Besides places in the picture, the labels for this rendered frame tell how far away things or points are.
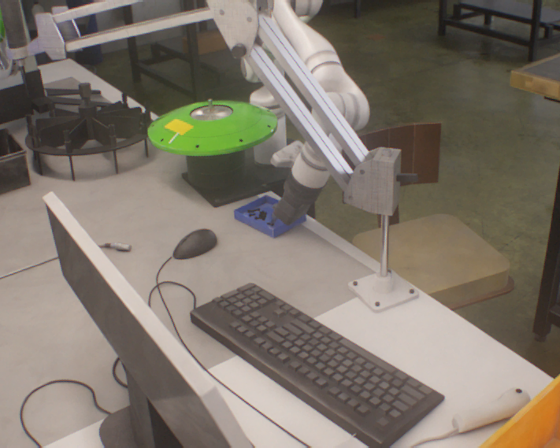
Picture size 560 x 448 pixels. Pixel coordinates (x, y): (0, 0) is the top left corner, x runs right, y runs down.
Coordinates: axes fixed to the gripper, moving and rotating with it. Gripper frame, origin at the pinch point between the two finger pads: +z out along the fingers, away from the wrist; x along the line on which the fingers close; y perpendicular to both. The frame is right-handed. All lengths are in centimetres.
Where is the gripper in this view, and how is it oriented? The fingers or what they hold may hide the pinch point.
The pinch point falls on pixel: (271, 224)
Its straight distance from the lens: 153.5
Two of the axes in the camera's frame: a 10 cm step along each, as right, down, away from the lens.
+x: 5.8, -4.3, 6.9
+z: -3.3, 6.4, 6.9
